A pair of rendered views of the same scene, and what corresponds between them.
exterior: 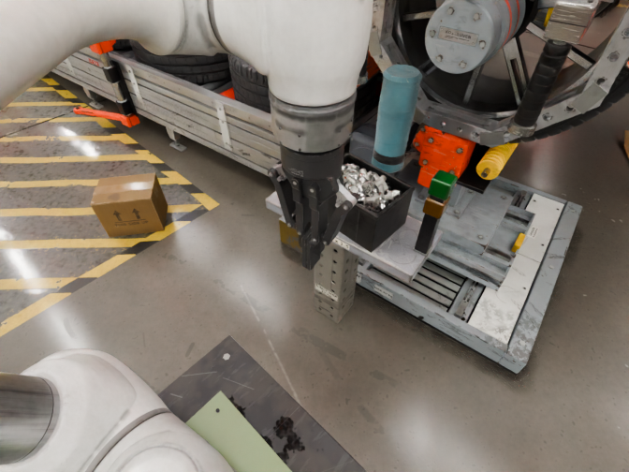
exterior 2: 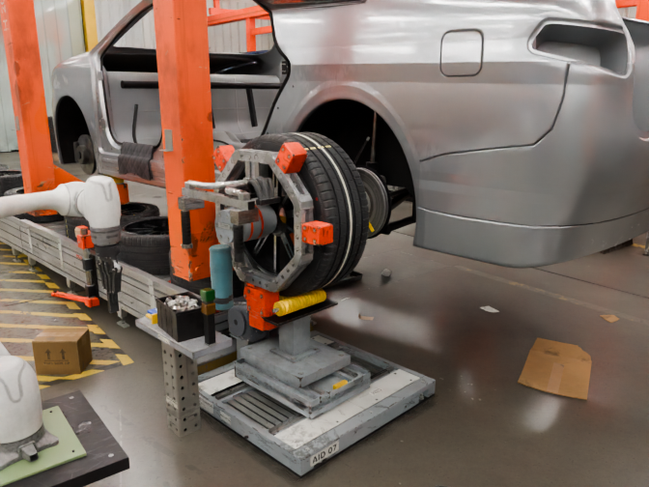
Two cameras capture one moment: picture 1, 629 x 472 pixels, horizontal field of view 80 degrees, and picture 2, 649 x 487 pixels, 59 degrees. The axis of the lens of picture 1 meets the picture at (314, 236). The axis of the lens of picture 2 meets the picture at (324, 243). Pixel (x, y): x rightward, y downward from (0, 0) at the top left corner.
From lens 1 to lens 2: 1.61 m
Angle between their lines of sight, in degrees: 33
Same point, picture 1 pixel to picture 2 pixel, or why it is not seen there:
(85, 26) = (40, 204)
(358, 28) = (107, 207)
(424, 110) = (244, 272)
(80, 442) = not seen: outside the picture
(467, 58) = (229, 236)
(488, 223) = (314, 367)
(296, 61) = (91, 214)
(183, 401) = not seen: hidden behind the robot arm
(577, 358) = (361, 474)
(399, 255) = (193, 344)
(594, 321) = (396, 456)
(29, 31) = (25, 202)
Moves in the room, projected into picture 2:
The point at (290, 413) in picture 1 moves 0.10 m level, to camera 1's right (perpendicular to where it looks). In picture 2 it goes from (92, 420) to (121, 422)
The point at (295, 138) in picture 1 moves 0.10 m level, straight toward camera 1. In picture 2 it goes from (95, 239) to (78, 247)
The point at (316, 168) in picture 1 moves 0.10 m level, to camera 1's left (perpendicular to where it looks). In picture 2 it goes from (102, 251) to (73, 250)
